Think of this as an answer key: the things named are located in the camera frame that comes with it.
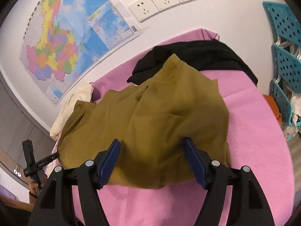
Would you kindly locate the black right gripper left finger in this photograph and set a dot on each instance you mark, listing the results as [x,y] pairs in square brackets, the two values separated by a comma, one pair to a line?
[55,205]

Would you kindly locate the olive brown jacket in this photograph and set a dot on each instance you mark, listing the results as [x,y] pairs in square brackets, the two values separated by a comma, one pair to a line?
[150,121]

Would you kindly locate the person's left hand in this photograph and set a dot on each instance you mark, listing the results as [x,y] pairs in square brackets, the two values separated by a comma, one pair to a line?
[35,187]

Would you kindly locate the grey wardrobe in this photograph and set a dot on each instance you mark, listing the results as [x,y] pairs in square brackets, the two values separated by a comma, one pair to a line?
[18,126]

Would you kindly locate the cream pillow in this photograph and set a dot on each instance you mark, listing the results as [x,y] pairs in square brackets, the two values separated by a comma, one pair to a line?
[82,93]

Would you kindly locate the orange cloth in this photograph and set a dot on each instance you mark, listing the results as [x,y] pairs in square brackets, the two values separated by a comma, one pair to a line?
[275,109]

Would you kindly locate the black garment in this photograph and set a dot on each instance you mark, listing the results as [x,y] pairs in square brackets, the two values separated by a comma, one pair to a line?
[201,55]

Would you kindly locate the teal perforated storage rack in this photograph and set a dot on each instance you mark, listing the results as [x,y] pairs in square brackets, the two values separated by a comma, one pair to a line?
[286,51]

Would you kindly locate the colourful wall map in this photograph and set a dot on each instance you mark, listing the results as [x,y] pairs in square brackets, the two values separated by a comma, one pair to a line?
[65,39]

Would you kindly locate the white wall socket panel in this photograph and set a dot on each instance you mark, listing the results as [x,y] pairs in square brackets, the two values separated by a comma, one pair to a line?
[144,9]

